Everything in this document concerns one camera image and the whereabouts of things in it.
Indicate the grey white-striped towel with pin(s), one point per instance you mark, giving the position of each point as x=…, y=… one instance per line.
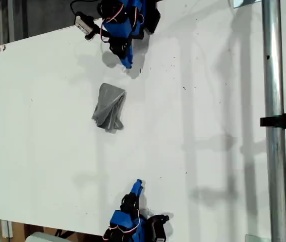
x=107, y=108

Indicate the white plastic box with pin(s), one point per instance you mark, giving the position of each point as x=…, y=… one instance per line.
x=42, y=238

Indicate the brown cardboard box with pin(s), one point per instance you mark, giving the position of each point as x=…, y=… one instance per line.
x=18, y=232

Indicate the white table leg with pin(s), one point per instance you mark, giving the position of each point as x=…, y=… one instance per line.
x=6, y=228

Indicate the camera black stalk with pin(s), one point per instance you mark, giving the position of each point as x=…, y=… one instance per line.
x=96, y=29

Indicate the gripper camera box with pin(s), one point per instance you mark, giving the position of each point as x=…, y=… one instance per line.
x=158, y=228
x=83, y=24

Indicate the steel post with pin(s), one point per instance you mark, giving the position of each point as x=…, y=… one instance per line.
x=274, y=75

